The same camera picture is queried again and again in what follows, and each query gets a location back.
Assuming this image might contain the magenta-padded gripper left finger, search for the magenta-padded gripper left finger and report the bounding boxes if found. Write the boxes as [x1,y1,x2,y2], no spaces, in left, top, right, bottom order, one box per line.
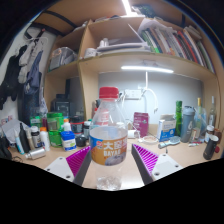
[44,145,92,187]

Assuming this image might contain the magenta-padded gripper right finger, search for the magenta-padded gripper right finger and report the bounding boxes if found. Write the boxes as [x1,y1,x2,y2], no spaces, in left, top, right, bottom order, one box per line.
[131,143,184,186]

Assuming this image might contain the clear red-capped water bottle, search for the clear red-capped water bottle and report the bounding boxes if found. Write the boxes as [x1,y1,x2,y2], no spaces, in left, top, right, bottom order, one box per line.
[88,86,129,192]

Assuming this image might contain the blue-lidded white jar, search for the blue-lidded white jar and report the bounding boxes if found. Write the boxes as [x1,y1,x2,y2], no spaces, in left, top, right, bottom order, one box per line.
[60,130,77,152]

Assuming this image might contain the hairbrush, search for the hairbrush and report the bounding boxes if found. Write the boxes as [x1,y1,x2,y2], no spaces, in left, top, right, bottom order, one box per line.
[158,135,181,149]

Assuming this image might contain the magenta box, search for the magenta box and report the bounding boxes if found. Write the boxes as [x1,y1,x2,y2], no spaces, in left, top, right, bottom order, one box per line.
[133,112,150,138]

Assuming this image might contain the blue and white box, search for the blue and white box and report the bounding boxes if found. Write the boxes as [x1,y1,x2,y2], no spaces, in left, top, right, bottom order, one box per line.
[156,114,177,142]

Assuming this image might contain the orange-capped white bottle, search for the orange-capped white bottle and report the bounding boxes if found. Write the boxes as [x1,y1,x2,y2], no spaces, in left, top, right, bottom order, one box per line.
[39,126,51,152]

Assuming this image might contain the green canister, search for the green canister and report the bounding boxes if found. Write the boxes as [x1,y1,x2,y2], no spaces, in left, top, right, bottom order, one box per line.
[46,111,64,148]

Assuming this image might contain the silver metal bottle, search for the silver metal bottle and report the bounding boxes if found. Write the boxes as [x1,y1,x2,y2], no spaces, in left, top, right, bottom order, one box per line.
[24,147,47,160]

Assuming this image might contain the dark-capped white bottle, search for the dark-capped white bottle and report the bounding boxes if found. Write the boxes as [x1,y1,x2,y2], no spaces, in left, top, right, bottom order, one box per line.
[30,125,43,149]

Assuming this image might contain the tall green bottle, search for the tall green bottle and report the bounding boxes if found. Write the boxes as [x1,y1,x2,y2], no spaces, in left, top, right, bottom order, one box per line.
[175,100,184,136]

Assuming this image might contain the black tube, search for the black tube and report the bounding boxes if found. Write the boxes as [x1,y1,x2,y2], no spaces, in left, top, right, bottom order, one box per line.
[18,123,31,154]

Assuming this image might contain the black mug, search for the black mug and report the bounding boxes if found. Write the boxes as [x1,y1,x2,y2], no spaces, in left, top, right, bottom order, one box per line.
[202,134,220,161]

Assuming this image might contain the white desk lamp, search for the white desk lamp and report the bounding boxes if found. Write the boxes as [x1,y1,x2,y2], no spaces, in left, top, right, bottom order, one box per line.
[138,71,160,114]

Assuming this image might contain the white power strip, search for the white power strip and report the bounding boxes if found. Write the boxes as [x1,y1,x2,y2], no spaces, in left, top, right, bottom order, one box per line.
[123,88,143,100]

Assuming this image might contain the white-lidded jar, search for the white-lidded jar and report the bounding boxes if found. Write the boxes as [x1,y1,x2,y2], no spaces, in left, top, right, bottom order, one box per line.
[204,124,215,143]

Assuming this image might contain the yellow-capped clear bottle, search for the yellow-capped clear bottle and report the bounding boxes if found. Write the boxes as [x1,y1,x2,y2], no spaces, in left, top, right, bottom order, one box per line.
[195,97,205,134]

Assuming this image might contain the tall clear glass bottle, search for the tall clear glass bottle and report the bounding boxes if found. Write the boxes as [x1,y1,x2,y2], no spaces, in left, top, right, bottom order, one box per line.
[208,95,217,128]

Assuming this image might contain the under-shelf light bar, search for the under-shelf light bar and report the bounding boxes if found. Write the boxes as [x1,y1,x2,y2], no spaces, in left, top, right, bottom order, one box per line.
[120,65,175,74]

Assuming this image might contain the hanging clothes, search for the hanging clothes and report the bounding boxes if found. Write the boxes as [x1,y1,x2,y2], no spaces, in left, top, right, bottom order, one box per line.
[0,28,46,111]

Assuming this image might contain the wooden shelf unit with books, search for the wooden shelf unit with books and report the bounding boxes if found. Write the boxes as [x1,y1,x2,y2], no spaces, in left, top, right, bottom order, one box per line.
[44,13,224,123]

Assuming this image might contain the ceiling tube light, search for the ceiling tube light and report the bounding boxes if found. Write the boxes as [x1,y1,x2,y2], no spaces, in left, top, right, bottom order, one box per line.
[121,0,133,15]

